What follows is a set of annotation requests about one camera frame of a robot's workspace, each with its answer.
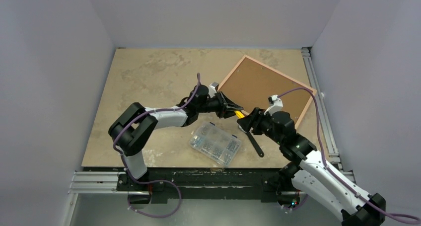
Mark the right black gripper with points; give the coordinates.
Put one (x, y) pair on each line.
(250, 119)

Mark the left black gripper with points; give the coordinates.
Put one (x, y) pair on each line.
(223, 103)

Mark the yellow handled screwdriver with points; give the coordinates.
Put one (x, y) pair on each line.
(239, 114)

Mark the pink picture frame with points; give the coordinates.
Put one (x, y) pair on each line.
(250, 84)

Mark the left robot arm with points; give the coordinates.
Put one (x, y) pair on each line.
(131, 131)

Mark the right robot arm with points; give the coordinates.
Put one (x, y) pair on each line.
(311, 173)

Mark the clear screw organizer box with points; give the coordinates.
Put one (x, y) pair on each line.
(215, 143)

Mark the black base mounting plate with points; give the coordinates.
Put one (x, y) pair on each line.
(160, 184)

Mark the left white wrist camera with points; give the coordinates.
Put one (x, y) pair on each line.
(213, 88)

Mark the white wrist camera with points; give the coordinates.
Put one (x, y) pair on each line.
(213, 88)
(276, 105)

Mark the adjustable wrench black handle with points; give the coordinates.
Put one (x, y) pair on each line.
(254, 143)

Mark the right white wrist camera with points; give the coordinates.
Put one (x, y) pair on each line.
(276, 105)

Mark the aluminium rail right side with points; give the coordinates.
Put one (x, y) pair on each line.
(331, 147)

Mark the aluminium rail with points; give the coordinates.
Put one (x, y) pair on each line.
(264, 184)
(331, 147)

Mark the aluminium rail front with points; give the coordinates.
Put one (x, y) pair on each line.
(264, 184)

